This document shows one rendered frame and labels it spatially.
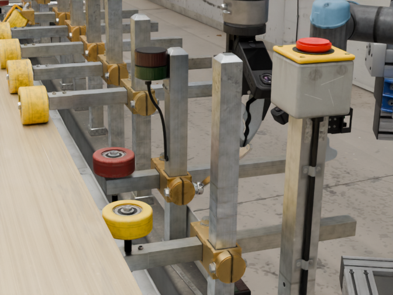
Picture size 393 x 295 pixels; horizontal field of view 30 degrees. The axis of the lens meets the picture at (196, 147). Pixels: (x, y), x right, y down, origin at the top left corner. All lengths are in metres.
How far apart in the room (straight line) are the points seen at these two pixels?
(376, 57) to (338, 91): 1.20
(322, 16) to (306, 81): 0.65
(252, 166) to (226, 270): 0.37
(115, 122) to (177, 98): 0.54
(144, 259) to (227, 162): 0.21
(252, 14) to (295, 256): 0.44
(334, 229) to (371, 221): 2.00
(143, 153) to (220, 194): 0.51
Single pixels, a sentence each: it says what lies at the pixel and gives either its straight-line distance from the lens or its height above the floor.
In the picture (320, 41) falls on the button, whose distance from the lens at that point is 0.85.
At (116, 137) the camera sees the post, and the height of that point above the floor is 0.78.
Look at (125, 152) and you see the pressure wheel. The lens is 1.41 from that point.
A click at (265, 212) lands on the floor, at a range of 3.31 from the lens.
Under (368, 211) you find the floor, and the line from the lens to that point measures 3.42.
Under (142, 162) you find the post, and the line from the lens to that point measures 1.64.
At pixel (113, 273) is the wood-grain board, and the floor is 0.90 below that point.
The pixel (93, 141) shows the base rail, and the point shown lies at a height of 0.70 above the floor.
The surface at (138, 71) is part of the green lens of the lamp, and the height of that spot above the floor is 1.08.
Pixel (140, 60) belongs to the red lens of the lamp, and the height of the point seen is 1.10.
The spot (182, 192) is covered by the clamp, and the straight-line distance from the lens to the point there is 1.38.
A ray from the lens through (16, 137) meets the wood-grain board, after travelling 1.54.
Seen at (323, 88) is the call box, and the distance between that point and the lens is 0.83.
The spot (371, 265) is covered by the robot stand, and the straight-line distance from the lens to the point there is 2.48.
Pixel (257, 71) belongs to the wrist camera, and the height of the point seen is 1.12.
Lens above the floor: 1.40
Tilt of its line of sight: 20 degrees down
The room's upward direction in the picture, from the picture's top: 1 degrees clockwise
